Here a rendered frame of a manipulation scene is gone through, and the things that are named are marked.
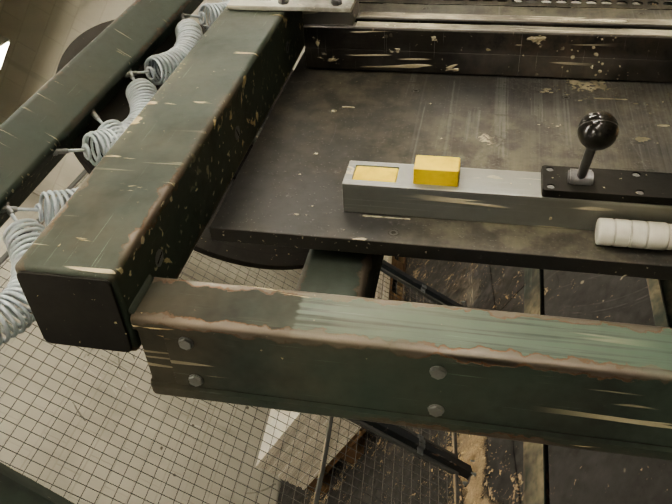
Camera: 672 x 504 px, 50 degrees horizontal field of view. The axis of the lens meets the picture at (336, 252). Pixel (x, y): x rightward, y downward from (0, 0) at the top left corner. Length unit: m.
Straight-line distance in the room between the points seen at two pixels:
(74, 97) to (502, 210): 0.97
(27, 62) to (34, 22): 0.40
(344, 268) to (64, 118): 0.81
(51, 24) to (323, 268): 6.58
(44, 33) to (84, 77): 5.77
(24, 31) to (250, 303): 6.85
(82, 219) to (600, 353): 0.48
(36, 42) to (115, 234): 6.75
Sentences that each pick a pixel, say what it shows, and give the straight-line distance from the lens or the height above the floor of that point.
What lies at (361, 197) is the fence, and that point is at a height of 1.67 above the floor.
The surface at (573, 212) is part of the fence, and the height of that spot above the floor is 1.47.
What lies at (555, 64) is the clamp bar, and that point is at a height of 1.48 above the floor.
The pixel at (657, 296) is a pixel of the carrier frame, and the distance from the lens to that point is 3.02.
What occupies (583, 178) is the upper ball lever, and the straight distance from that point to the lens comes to 0.83.
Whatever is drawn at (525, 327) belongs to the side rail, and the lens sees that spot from 0.65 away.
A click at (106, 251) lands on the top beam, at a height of 1.88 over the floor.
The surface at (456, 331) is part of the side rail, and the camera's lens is 0.64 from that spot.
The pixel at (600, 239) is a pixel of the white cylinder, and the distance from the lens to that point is 0.81.
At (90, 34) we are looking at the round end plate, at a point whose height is 2.23.
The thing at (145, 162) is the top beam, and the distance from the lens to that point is 0.80.
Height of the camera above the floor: 1.82
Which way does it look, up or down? 11 degrees down
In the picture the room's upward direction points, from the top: 60 degrees counter-clockwise
